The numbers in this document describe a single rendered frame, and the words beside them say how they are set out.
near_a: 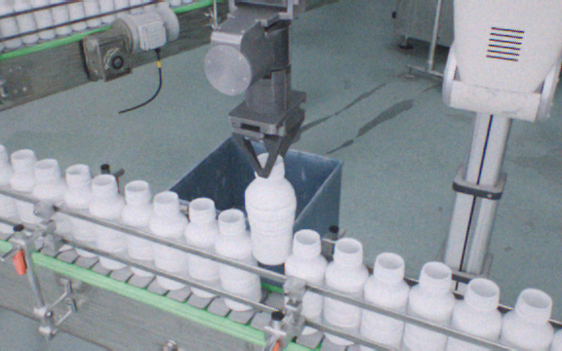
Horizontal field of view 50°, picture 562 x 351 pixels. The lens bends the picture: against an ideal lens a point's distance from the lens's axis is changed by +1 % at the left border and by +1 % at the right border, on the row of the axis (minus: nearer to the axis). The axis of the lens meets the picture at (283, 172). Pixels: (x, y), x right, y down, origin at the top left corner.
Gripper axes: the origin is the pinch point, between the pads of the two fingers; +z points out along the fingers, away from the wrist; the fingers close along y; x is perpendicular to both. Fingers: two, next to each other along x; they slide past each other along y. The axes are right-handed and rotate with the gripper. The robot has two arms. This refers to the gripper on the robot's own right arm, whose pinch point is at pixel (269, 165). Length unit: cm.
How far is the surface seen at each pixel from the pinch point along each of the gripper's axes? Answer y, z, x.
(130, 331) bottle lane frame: 5.8, 36.7, -24.7
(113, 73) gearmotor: -90, 39, -105
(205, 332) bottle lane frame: 5.8, 30.2, -9.1
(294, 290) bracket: 6.0, 14.9, 6.3
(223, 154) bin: -52, 35, -39
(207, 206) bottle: -1.8, 11.3, -11.7
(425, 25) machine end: -387, 106, -60
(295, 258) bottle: 2.1, 13.0, 4.7
